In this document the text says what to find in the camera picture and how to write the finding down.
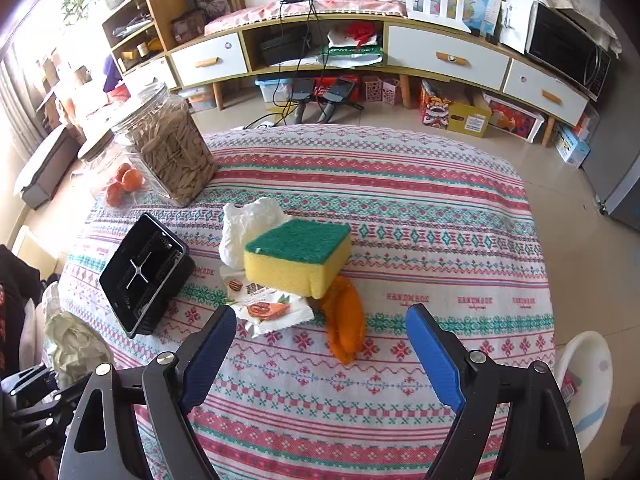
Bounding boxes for white tissue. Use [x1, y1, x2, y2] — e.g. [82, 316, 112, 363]
[218, 197, 291, 269]

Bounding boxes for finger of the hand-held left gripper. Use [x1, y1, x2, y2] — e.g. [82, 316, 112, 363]
[2, 365, 57, 397]
[9, 393, 77, 434]

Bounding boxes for small glass jar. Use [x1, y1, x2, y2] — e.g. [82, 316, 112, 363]
[77, 130, 132, 202]

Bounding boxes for white file rack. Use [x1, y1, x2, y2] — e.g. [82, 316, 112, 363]
[404, 0, 474, 34]

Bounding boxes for long wooden cabinet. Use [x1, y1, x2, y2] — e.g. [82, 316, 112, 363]
[167, 6, 602, 149]

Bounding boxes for clear plastic storage box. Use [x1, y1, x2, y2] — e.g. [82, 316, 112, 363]
[254, 77, 296, 106]

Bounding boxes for wooden shelf unit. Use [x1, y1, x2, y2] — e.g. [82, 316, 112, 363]
[101, 0, 189, 74]

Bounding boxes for black set-top box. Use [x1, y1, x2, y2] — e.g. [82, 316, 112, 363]
[258, 27, 314, 66]

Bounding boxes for pink patterned cloth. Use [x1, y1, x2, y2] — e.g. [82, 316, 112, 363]
[202, 0, 406, 36]

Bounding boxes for large glass seed jar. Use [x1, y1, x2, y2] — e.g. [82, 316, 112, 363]
[110, 81, 219, 208]

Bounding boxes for red flat box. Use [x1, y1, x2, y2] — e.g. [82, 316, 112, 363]
[482, 92, 546, 144]

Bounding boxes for small white drawer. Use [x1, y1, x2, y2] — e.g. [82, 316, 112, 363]
[169, 33, 249, 86]

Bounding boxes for purple cloth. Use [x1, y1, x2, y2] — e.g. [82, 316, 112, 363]
[102, 54, 124, 94]

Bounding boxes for blue and white box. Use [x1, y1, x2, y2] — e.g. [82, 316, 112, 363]
[552, 122, 592, 169]

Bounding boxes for black rectangular box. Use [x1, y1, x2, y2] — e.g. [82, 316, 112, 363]
[98, 212, 197, 339]

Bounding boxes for yellow cardboard box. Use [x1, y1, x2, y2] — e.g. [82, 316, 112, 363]
[418, 79, 494, 139]

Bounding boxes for pile of papers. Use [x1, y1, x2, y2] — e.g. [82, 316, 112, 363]
[322, 22, 386, 69]

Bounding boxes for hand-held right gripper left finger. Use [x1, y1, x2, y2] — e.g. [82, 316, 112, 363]
[57, 304, 237, 480]

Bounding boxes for grey bench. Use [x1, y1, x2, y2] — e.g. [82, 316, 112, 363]
[13, 124, 77, 211]

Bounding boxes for black microwave oven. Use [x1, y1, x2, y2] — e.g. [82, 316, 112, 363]
[524, 2, 612, 101]

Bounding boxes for yellow and green sponge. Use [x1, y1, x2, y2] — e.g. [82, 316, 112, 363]
[243, 219, 352, 301]

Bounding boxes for orange peel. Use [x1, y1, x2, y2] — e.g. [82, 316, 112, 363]
[319, 275, 366, 366]

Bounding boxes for pink pen holders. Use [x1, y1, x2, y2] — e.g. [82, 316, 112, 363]
[362, 75, 401, 106]

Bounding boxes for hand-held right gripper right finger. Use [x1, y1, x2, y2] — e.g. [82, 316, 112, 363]
[405, 303, 586, 480]

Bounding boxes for white drawer with round hole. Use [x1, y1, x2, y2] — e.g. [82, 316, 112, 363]
[502, 59, 589, 126]

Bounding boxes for red and black box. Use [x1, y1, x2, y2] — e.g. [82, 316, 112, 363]
[312, 75, 361, 106]

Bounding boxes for white plastic basin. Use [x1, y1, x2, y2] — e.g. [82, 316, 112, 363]
[552, 331, 614, 464]

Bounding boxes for white paper bag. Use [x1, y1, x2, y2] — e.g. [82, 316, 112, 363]
[499, 0, 539, 54]

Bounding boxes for white snack wrapper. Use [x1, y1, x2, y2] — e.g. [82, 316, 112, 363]
[219, 265, 315, 339]

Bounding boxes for grey refrigerator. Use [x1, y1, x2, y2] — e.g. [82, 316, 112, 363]
[581, 85, 640, 234]

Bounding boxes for person's dark clothing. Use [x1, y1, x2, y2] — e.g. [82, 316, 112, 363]
[0, 244, 44, 377]

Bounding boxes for wide white drawer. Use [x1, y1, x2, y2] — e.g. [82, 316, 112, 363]
[387, 24, 511, 94]

